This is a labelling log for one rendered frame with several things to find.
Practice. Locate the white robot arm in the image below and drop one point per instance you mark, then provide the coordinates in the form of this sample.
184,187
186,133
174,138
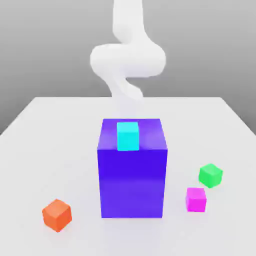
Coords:
128,60

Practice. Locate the small cyan cube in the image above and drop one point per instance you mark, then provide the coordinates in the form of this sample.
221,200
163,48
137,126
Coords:
128,138

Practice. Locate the small green cube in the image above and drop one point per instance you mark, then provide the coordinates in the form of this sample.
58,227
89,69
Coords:
210,176

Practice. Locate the small magenta cube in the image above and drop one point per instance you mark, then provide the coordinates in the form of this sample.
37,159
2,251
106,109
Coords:
196,200

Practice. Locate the small orange cube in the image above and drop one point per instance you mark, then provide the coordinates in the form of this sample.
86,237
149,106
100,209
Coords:
57,216

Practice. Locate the large purple box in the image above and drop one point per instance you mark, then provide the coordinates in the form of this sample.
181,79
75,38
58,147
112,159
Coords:
132,180

